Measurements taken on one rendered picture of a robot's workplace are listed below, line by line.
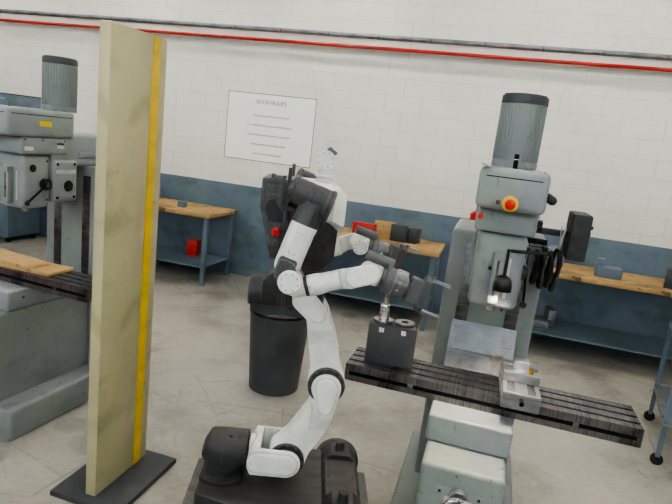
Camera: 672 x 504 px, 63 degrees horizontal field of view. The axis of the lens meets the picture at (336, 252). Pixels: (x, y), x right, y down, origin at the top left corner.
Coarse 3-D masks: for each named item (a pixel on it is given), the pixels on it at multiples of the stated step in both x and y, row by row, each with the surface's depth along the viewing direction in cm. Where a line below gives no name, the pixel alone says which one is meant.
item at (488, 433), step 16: (432, 416) 229; (448, 416) 229; (464, 416) 230; (480, 416) 232; (496, 416) 234; (432, 432) 231; (448, 432) 229; (464, 432) 227; (480, 432) 225; (496, 432) 223; (512, 432) 223; (480, 448) 226; (496, 448) 224
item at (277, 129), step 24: (240, 96) 702; (264, 96) 693; (288, 96) 684; (240, 120) 707; (264, 120) 698; (288, 120) 689; (312, 120) 681; (240, 144) 712; (264, 144) 703; (288, 144) 694; (312, 144) 686
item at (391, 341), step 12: (372, 324) 251; (384, 324) 252; (396, 324) 253; (408, 324) 252; (372, 336) 252; (384, 336) 251; (396, 336) 250; (408, 336) 249; (372, 348) 253; (384, 348) 252; (396, 348) 251; (408, 348) 250; (372, 360) 254; (384, 360) 253; (396, 360) 252; (408, 360) 251
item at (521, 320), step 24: (456, 240) 276; (456, 264) 278; (528, 264) 269; (456, 288) 280; (528, 288) 270; (456, 312) 282; (480, 312) 279; (504, 312) 276; (528, 312) 272; (528, 336) 274; (432, 360) 291
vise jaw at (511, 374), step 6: (504, 366) 239; (504, 372) 234; (510, 372) 234; (516, 372) 234; (522, 372) 235; (534, 372) 237; (504, 378) 235; (510, 378) 234; (516, 378) 234; (522, 378) 233; (528, 378) 232; (534, 378) 232; (540, 378) 231; (528, 384) 233; (534, 384) 232
